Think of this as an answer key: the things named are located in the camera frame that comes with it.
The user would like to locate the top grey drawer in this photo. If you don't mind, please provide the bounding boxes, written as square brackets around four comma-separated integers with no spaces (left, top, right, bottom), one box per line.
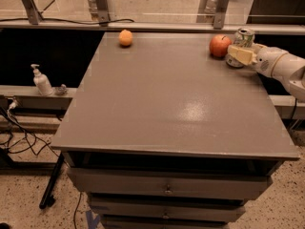
[67,168,272,200]

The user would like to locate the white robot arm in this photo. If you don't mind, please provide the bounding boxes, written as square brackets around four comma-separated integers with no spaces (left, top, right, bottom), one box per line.
[228,44,305,102]

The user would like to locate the grey metal bracket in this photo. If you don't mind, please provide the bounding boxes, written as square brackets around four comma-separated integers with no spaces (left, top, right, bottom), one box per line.
[95,0,110,23]
[213,0,229,30]
[21,0,42,25]

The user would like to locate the grey drawer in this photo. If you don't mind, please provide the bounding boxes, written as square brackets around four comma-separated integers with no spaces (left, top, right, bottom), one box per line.
[67,168,272,200]
[101,217,229,229]
[90,198,245,222]

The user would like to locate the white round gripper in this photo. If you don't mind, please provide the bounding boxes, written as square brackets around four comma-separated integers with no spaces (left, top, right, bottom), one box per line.
[227,43,288,78]

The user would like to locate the white green 7up can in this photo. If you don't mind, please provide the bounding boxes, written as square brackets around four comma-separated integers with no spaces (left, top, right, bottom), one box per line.
[226,28,254,68]

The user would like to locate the black tangled floor cables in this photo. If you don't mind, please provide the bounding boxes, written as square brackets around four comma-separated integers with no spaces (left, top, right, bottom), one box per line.
[0,96,61,159]

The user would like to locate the middle grey drawer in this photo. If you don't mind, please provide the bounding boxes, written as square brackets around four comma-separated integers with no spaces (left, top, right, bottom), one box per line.
[90,198,245,222]

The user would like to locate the orange fruit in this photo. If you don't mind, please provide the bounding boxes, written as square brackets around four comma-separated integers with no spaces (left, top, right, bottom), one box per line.
[119,30,132,47]

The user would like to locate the grey side shelf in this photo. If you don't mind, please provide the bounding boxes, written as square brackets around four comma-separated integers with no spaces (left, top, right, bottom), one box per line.
[0,85,76,110]

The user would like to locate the right grey metal bracket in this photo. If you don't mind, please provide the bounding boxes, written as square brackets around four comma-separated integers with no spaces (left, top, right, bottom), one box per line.
[213,0,229,30]

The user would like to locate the white pump bottle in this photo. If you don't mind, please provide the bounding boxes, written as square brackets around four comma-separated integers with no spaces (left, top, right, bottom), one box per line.
[30,64,53,96]

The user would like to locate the black metal leg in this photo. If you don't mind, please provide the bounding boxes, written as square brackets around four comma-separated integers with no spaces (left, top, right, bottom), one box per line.
[39,154,64,210]

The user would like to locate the black cable on rail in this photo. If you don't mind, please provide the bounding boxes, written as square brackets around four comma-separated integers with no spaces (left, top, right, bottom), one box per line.
[0,16,135,27]

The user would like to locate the red apple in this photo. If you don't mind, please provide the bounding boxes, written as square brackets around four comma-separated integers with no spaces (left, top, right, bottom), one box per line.
[209,34,232,57]

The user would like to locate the middle grey metal bracket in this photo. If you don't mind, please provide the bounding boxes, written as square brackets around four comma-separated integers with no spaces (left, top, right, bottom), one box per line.
[95,0,110,23]

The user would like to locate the grey drawer cabinet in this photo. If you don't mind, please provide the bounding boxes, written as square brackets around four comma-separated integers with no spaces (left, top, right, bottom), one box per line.
[51,31,301,229]

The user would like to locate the small grey metal object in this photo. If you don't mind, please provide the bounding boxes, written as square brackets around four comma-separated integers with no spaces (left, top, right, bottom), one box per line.
[55,84,68,95]

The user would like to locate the left grey metal bracket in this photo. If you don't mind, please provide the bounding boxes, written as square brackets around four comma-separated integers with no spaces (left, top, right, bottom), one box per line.
[21,0,42,25]

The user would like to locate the grey horizontal metal rail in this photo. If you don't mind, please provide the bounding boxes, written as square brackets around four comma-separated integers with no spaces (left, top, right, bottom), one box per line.
[0,20,305,35]

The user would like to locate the bottom grey drawer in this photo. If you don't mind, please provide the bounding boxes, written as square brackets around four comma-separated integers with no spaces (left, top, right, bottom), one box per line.
[101,217,229,229]

